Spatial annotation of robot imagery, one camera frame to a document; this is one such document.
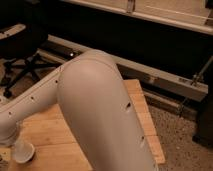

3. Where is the white ceramic cup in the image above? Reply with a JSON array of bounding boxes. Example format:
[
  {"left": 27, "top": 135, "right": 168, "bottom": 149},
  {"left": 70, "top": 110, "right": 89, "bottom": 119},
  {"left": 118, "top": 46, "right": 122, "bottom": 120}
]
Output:
[{"left": 12, "top": 139, "right": 35, "bottom": 164}]

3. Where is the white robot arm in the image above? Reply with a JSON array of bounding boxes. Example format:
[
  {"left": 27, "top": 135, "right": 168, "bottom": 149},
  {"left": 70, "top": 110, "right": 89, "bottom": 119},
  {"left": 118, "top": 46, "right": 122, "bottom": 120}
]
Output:
[{"left": 0, "top": 50, "right": 159, "bottom": 171}]

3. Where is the wooden board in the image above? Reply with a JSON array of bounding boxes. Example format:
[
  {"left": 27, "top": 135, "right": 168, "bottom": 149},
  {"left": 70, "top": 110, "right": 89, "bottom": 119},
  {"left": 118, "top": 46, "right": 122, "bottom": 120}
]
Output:
[{"left": 8, "top": 79, "right": 165, "bottom": 171}]

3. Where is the black office chair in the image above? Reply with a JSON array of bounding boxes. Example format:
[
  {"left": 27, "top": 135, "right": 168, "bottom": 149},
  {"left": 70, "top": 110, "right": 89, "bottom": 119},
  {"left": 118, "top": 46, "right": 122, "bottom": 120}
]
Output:
[{"left": 0, "top": 0, "right": 59, "bottom": 98}]

